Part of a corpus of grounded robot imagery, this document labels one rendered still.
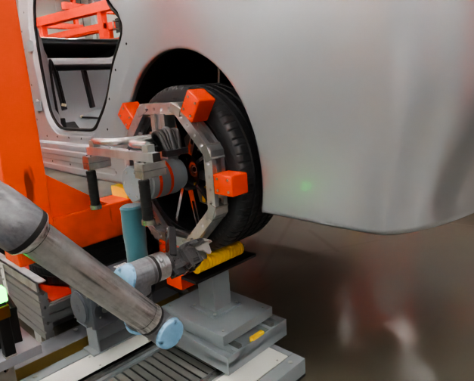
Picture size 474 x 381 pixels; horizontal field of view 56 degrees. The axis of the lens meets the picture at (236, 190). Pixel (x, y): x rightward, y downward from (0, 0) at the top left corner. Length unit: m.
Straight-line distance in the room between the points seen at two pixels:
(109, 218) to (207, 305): 0.59
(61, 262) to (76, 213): 0.93
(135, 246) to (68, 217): 0.37
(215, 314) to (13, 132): 1.07
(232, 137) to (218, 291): 0.72
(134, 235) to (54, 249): 0.72
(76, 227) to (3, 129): 0.50
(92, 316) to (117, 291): 0.76
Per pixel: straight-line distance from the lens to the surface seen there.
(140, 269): 1.37
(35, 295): 2.18
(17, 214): 1.03
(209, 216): 1.54
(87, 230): 2.05
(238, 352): 1.83
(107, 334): 2.21
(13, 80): 1.89
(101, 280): 1.15
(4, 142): 1.88
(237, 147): 1.50
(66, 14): 12.58
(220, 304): 1.96
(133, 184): 1.61
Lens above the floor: 1.17
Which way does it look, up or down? 14 degrees down
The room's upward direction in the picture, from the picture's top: 4 degrees counter-clockwise
